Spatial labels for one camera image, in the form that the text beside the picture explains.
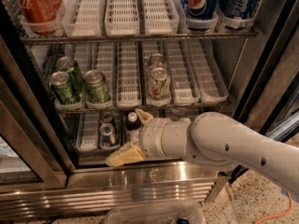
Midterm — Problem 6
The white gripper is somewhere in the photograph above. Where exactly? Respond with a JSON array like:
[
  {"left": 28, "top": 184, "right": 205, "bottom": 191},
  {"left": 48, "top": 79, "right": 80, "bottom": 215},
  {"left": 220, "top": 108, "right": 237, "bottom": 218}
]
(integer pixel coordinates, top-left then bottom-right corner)
[{"left": 105, "top": 108, "right": 167, "bottom": 167}]

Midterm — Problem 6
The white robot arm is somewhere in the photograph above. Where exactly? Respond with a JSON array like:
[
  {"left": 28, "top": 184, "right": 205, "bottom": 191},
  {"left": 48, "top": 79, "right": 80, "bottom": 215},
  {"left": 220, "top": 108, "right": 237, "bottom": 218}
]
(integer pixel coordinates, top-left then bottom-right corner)
[{"left": 106, "top": 108, "right": 299, "bottom": 197}]

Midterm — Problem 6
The silver blue can front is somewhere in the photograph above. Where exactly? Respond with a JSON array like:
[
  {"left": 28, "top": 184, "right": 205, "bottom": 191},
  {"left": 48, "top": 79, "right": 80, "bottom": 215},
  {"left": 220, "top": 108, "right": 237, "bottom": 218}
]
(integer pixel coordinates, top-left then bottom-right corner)
[{"left": 100, "top": 123, "right": 118, "bottom": 149}]

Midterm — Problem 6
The silver can rear bottom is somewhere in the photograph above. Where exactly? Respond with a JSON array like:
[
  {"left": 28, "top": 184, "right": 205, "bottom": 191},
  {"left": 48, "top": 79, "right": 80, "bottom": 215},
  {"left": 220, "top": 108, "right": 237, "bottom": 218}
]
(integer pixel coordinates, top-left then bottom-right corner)
[{"left": 100, "top": 111, "right": 115, "bottom": 125}]

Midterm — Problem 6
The white can front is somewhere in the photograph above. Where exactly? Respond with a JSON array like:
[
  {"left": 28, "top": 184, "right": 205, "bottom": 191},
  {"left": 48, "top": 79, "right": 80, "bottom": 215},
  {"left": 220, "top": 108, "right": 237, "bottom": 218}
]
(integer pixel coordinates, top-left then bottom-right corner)
[{"left": 148, "top": 67, "right": 170, "bottom": 101}]

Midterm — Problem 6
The white can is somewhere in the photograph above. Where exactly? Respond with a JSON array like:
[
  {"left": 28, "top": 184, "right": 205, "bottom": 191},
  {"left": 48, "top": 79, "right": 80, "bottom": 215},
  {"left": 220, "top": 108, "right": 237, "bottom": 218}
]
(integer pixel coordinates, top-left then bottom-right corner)
[
  {"left": 148, "top": 52, "right": 166, "bottom": 72},
  {"left": 148, "top": 67, "right": 170, "bottom": 101}
]

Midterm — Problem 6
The white can rear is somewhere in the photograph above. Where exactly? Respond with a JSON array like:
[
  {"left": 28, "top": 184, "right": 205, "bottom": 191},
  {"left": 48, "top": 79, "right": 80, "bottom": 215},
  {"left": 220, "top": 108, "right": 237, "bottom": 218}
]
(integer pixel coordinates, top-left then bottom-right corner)
[{"left": 148, "top": 52, "right": 166, "bottom": 72}]

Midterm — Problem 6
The green can front left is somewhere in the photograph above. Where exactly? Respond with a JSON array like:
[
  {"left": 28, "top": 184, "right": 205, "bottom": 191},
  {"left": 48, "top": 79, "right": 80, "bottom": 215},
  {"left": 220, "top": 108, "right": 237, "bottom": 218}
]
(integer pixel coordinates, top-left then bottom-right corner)
[{"left": 50, "top": 71, "right": 80, "bottom": 105}]

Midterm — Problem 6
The green can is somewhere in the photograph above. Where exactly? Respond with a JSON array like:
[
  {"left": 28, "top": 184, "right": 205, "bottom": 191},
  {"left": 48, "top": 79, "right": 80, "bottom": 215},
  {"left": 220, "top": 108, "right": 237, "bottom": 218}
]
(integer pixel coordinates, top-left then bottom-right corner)
[
  {"left": 56, "top": 56, "right": 83, "bottom": 92},
  {"left": 50, "top": 71, "right": 80, "bottom": 105}
]

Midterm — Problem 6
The stainless steel fridge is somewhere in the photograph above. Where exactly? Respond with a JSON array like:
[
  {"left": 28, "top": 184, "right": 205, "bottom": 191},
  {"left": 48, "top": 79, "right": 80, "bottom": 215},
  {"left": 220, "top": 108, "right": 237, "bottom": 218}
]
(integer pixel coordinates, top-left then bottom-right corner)
[{"left": 0, "top": 0, "right": 298, "bottom": 221}]

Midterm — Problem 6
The green can rear left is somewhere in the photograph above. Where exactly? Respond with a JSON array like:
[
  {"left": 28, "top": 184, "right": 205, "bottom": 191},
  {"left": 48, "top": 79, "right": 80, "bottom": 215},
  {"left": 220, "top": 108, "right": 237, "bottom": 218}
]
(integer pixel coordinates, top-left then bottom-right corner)
[{"left": 56, "top": 56, "right": 83, "bottom": 92}]

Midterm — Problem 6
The fridge door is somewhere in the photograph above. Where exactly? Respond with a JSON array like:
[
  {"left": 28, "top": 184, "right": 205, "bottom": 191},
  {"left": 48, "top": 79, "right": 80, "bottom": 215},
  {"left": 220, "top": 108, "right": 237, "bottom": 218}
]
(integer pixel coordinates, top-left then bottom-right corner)
[{"left": 230, "top": 0, "right": 299, "bottom": 184}]

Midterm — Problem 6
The blue pepsi can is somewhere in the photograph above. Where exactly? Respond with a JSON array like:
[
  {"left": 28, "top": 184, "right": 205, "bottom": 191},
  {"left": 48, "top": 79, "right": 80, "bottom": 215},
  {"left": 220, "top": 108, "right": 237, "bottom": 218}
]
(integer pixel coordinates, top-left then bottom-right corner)
[{"left": 180, "top": 0, "right": 217, "bottom": 32}]

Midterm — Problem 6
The red cola can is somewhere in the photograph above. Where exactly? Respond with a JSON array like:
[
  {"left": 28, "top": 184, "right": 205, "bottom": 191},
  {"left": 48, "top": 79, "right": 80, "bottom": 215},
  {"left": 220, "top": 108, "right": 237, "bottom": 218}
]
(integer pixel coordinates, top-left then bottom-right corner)
[{"left": 17, "top": 0, "right": 62, "bottom": 35}]

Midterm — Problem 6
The brown bottle white cap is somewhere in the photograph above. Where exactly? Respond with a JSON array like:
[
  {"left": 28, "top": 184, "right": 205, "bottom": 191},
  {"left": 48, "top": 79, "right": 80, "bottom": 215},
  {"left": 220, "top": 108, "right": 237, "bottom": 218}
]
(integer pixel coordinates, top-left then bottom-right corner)
[{"left": 125, "top": 112, "right": 142, "bottom": 143}]

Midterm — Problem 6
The clear water bottle rear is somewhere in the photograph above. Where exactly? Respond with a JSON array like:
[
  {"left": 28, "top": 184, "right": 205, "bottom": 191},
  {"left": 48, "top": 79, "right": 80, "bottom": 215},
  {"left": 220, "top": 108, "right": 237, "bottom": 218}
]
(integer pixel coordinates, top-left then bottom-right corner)
[{"left": 169, "top": 107, "right": 190, "bottom": 121}]

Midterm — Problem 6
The clear plastic bin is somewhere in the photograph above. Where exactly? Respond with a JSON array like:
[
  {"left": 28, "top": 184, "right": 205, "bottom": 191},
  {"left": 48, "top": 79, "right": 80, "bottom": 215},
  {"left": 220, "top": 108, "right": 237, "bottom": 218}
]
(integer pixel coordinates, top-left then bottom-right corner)
[{"left": 105, "top": 201, "right": 206, "bottom": 224}]

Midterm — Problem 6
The middle wire shelf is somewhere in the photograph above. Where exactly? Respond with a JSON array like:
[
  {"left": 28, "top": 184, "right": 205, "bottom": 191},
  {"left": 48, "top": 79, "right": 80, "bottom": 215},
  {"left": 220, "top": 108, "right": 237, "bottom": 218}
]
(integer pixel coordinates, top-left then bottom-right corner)
[{"left": 56, "top": 100, "right": 231, "bottom": 114}]

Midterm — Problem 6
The wire shelf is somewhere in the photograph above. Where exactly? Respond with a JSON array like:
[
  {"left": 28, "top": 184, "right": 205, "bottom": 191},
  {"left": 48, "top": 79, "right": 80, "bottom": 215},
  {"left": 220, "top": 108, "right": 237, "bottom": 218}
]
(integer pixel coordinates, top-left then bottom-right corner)
[
  {"left": 56, "top": 100, "right": 231, "bottom": 114},
  {"left": 21, "top": 29, "right": 258, "bottom": 45}
]

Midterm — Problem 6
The top wire shelf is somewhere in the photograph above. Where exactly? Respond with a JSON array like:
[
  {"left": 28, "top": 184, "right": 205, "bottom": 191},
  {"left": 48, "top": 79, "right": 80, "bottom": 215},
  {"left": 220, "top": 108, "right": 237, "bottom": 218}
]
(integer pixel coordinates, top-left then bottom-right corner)
[{"left": 21, "top": 29, "right": 258, "bottom": 45}]

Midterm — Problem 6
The orange power cable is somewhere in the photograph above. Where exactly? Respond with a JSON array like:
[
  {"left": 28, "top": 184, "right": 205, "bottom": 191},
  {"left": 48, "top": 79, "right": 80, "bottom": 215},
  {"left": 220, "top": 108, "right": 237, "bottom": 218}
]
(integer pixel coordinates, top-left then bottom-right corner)
[{"left": 253, "top": 191, "right": 294, "bottom": 224}]

